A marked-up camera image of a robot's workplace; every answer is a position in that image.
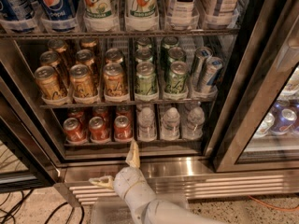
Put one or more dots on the dark blue bottle far left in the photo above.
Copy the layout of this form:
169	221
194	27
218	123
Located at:
17	15

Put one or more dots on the blue can behind door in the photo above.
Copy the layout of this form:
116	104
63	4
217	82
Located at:
285	119

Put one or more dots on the orange LaCroix can front right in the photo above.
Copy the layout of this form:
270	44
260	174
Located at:
115	80

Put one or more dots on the green LaCroix can front right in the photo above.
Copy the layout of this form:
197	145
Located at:
176	78

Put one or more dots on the Pepsi bottle blue label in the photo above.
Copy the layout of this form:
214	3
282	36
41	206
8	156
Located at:
60	14

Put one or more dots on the white tea bottle right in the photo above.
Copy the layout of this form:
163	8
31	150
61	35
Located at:
218	12

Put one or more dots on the slim silver can back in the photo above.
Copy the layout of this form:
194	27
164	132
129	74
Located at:
201	54

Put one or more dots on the right fridge glass door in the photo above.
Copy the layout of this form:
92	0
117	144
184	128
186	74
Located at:
273	74

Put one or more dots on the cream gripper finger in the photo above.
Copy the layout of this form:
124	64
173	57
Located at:
105	182
133	159

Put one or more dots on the green lacroix can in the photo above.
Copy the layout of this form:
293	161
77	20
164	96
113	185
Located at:
176	78
145	79

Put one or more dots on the red coke can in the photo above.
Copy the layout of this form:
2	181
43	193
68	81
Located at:
124	110
101	111
73	130
77	113
98	129
122	129

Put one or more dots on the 7up bottle right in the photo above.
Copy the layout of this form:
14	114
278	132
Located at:
141	13

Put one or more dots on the white tea bottle left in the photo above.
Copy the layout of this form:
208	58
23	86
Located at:
180	13

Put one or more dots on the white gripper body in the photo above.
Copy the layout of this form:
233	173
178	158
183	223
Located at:
127	179

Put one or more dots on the orange LaCroix can front middle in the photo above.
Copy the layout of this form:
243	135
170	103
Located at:
82	81

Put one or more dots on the orange lacroix can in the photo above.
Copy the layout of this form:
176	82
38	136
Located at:
48	80
82	81
115	80

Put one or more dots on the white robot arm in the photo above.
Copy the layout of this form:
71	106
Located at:
163	212

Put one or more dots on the left fridge glass door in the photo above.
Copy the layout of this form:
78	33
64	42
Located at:
25	129

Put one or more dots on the green LaCroix can front left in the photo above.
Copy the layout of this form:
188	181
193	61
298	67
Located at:
145	79

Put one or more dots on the slim silver can front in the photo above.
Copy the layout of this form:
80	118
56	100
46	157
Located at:
210	74

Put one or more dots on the clear water bottle left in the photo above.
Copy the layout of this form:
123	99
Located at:
146	125

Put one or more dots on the slim silver can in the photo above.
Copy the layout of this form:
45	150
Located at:
201	54
210	74

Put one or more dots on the orange LaCroix can front left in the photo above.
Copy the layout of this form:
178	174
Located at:
48	80

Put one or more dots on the clear water bottle middle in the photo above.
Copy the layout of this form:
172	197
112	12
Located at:
170	124

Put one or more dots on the fridge glass door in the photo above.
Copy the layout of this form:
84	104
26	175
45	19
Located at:
273	74
25	129

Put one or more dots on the steel fridge base grille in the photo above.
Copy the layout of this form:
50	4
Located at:
191	177

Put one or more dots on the white tea bottle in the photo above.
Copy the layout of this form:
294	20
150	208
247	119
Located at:
180	13
218	12

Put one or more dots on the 7up bottle left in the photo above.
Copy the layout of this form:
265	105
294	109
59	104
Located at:
99	15

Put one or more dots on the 7up bottle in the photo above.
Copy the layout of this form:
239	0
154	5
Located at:
141	13
99	15

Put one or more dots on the clear plastic bin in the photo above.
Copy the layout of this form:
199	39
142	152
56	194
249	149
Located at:
114	210

